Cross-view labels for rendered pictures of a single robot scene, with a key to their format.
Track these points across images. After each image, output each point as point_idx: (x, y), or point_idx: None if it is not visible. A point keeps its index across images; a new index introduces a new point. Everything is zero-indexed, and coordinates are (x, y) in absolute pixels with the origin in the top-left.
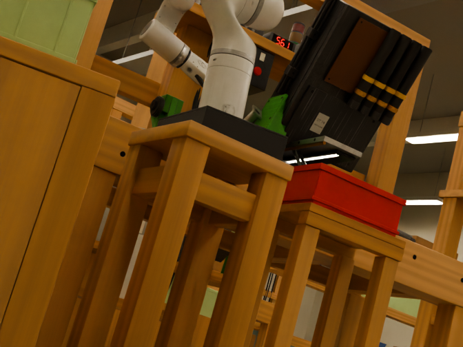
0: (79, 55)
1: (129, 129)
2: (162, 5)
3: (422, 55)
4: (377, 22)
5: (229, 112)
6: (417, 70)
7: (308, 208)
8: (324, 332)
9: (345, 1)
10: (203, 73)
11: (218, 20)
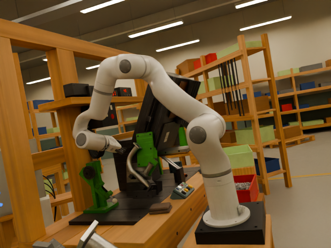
0: (24, 169)
1: (154, 236)
2: (81, 117)
3: (198, 85)
4: (183, 78)
5: (243, 211)
6: (196, 93)
7: None
8: None
9: (116, 53)
10: (118, 146)
11: (212, 155)
